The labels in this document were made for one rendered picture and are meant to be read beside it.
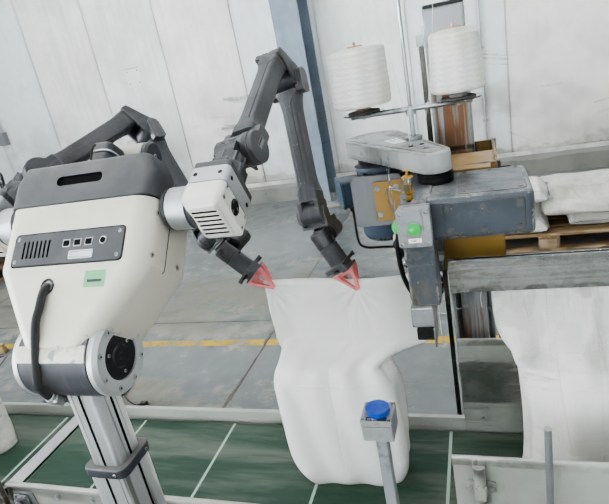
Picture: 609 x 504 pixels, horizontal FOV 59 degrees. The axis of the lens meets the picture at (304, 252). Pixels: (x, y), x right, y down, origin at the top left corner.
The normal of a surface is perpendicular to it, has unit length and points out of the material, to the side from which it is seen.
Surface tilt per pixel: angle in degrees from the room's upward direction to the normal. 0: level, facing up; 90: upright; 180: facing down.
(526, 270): 90
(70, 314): 50
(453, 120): 90
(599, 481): 90
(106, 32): 90
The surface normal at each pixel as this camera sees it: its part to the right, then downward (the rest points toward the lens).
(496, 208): -0.28, 0.38
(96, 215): -0.33, -0.30
